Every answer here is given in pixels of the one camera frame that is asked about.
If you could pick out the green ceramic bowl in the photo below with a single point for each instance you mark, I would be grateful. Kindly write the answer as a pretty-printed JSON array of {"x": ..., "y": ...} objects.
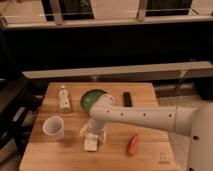
[{"x": 89, "y": 98}]

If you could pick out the orange carrot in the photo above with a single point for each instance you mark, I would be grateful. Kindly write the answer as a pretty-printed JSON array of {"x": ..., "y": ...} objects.
[{"x": 133, "y": 145}]

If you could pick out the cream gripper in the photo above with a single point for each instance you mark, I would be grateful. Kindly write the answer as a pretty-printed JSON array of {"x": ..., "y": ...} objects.
[{"x": 86, "y": 129}]

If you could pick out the white patterned bottle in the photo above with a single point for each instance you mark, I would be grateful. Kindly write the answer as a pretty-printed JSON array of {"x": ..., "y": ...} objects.
[{"x": 64, "y": 102}]

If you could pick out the white sponge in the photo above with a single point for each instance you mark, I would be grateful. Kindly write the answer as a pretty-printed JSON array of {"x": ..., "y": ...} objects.
[{"x": 91, "y": 142}]

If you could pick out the wooden cutting board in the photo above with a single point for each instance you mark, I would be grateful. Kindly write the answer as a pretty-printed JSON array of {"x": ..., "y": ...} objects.
[{"x": 43, "y": 153}]

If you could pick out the black rectangular block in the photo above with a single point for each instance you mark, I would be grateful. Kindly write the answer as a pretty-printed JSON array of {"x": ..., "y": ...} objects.
[{"x": 127, "y": 99}]

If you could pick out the black side furniture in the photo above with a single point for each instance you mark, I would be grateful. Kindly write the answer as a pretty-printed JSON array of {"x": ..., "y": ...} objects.
[{"x": 15, "y": 103}]

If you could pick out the long metal rail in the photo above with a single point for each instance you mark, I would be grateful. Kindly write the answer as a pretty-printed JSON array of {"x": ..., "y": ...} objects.
[{"x": 132, "y": 69}]

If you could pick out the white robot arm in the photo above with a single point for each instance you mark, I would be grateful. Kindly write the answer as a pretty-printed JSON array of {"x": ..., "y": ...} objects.
[{"x": 197, "y": 123}]

